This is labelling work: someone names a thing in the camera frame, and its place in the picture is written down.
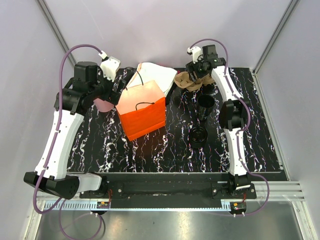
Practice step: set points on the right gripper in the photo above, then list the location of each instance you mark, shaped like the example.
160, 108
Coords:
190, 67

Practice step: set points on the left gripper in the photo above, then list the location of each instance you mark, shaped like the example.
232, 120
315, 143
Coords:
112, 95

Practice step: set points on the brown pulp cup carrier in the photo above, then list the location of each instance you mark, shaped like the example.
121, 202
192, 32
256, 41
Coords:
183, 81

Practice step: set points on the orange paper bag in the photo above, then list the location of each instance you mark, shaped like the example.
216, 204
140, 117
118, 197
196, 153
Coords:
142, 109

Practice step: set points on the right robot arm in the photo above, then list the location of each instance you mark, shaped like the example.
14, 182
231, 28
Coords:
233, 115

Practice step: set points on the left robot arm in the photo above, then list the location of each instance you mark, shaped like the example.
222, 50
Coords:
90, 81

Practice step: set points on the black tall coffee cup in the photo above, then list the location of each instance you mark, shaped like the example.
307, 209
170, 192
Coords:
204, 106

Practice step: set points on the black cloth under napkins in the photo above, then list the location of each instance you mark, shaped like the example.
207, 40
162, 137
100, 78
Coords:
169, 93

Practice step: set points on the pink holder cup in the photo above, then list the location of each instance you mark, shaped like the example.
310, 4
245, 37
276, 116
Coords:
102, 105

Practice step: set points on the stack of white napkins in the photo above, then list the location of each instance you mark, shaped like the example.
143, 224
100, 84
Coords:
148, 71

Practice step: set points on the black cup lid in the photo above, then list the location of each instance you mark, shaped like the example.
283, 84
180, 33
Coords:
197, 137

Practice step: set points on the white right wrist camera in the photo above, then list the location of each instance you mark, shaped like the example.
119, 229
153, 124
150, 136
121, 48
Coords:
196, 53

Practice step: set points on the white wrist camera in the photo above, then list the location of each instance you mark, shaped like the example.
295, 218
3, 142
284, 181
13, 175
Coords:
196, 53
109, 66

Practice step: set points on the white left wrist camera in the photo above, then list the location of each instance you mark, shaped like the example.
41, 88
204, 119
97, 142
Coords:
109, 66

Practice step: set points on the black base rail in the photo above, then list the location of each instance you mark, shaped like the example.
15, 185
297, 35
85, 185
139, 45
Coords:
172, 191

